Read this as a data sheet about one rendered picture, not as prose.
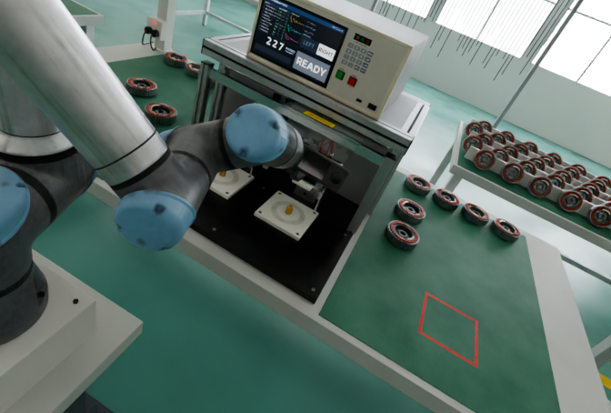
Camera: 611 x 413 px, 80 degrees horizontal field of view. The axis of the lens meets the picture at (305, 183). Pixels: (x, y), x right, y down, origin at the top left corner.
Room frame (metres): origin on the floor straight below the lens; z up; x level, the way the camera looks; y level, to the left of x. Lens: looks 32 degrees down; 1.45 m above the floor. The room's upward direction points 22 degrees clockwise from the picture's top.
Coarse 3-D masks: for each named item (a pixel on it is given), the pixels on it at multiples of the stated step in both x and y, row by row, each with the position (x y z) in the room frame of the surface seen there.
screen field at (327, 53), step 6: (300, 42) 1.03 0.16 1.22; (306, 42) 1.02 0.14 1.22; (312, 42) 1.02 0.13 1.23; (306, 48) 1.02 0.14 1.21; (312, 48) 1.02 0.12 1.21; (318, 48) 1.01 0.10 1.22; (324, 48) 1.01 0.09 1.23; (330, 48) 1.01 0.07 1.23; (318, 54) 1.01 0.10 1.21; (324, 54) 1.01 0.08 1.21; (330, 54) 1.01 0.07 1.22; (330, 60) 1.00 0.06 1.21
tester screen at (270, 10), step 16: (272, 0) 1.05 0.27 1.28; (272, 16) 1.05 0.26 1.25; (288, 16) 1.04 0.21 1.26; (304, 16) 1.03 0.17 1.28; (256, 32) 1.06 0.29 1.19; (272, 32) 1.05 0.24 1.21; (288, 32) 1.04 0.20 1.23; (304, 32) 1.03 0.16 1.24; (320, 32) 1.02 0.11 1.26; (336, 32) 1.01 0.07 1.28; (272, 48) 1.04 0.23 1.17; (288, 48) 1.03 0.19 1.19; (304, 48) 1.02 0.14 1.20; (336, 48) 1.00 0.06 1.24
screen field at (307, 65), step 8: (296, 56) 1.03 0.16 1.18; (304, 56) 1.02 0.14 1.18; (296, 64) 1.02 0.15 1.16; (304, 64) 1.02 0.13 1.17; (312, 64) 1.01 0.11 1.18; (320, 64) 1.01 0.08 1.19; (304, 72) 1.02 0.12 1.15; (312, 72) 1.01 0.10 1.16; (320, 72) 1.01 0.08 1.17; (320, 80) 1.01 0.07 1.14
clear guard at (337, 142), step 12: (276, 108) 0.89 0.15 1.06; (288, 108) 0.92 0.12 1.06; (300, 108) 0.96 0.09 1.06; (288, 120) 0.85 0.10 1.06; (300, 120) 0.88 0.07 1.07; (312, 120) 0.91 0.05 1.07; (300, 132) 0.81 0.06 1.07; (312, 132) 0.84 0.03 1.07; (324, 132) 0.87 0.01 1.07; (336, 132) 0.90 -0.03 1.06; (348, 132) 0.93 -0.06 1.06; (324, 144) 0.80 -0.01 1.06; (336, 144) 0.83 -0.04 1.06; (348, 144) 0.86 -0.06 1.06; (360, 144) 0.89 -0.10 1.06; (336, 156) 0.76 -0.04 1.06; (348, 156) 0.79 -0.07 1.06; (312, 180) 0.70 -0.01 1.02; (324, 192) 0.69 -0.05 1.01
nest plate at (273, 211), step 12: (276, 192) 0.94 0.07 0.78; (264, 204) 0.86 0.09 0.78; (276, 204) 0.88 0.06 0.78; (288, 204) 0.90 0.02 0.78; (300, 204) 0.93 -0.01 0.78; (264, 216) 0.81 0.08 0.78; (276, 216) 0.83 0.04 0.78; (288, 216) 0.85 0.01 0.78; (300, 216) 0.87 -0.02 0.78; (312, 216) 0.89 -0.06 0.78; (288, 228) 0.79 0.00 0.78; (300, 228) 0.81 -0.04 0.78
